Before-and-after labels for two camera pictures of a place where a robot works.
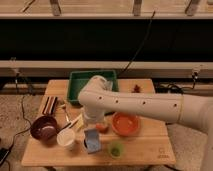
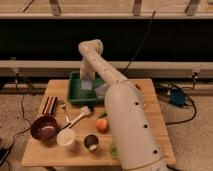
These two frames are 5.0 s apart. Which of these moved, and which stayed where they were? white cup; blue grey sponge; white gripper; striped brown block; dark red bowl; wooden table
Moved: white gripper; blue grey sponge
Stayed: wooden table; dark red bowl; striped brown block; white cup
